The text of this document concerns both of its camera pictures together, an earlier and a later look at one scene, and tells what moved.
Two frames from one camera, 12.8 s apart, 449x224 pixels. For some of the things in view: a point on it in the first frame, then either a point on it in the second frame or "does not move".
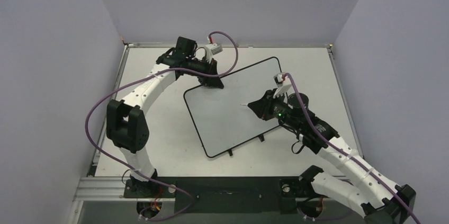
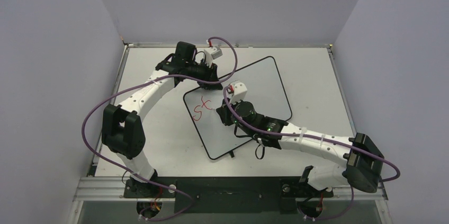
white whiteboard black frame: x=221 y=122 does not move
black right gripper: x=268 y=106 → x=223 y=114
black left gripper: x=214 y=82 does not move
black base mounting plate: x=266 y=195 does not move
